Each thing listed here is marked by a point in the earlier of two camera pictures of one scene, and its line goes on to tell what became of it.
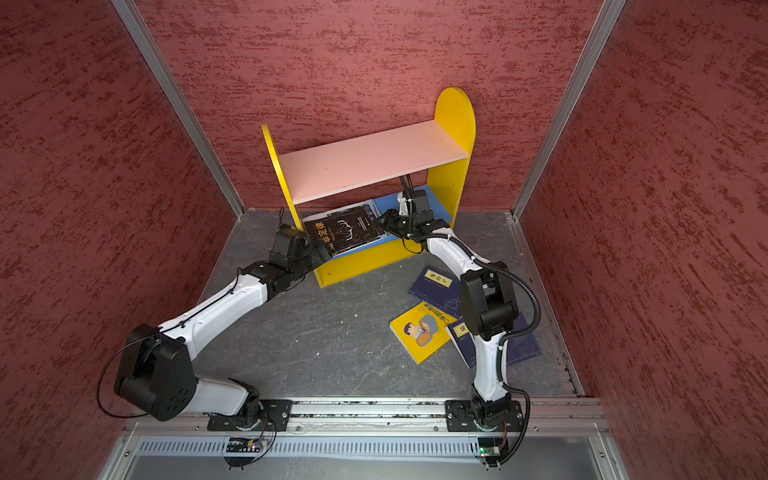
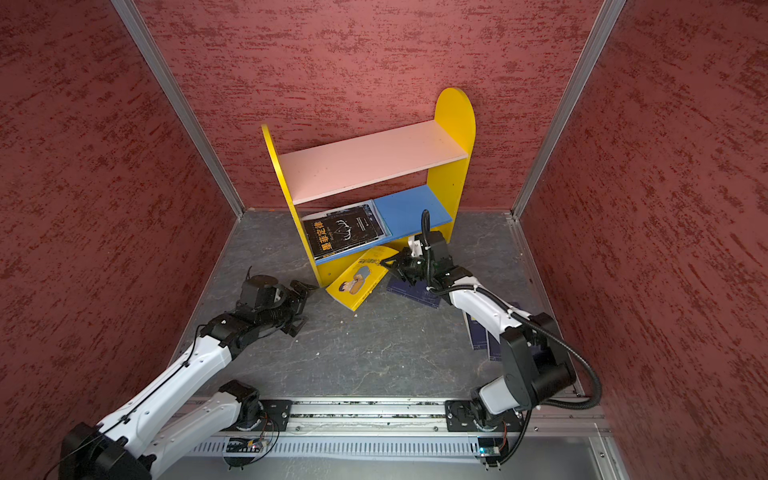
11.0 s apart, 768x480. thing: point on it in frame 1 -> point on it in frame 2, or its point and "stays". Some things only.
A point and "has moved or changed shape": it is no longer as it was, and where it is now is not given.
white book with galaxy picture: [374, 209] stays
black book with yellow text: [345, 228] stays
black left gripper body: [311, 259] -> [283, 310]
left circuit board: [247, 445] stays
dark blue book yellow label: [441, 291] has moved or changed shape
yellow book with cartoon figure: [423, 329] -> [360, 276]
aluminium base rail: [543, 418] stays
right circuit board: [490, 446] stays
